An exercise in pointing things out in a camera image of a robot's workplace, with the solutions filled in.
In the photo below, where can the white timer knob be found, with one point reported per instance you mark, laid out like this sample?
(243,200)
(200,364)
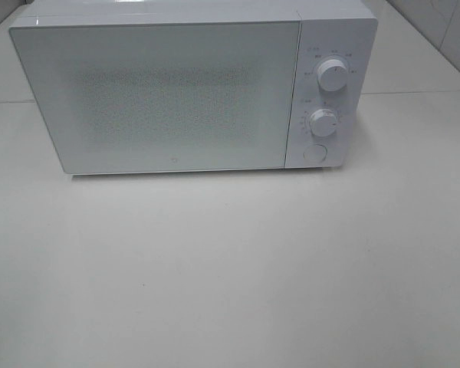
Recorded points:
(323,122)

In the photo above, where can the white microwave door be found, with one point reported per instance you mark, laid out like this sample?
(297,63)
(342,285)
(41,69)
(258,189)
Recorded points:
(163,98)

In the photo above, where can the white microwave oven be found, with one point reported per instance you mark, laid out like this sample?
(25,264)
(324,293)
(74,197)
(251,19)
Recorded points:
(346,29)

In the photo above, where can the upper white power knob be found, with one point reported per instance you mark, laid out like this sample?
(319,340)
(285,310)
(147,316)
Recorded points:
(332,74)

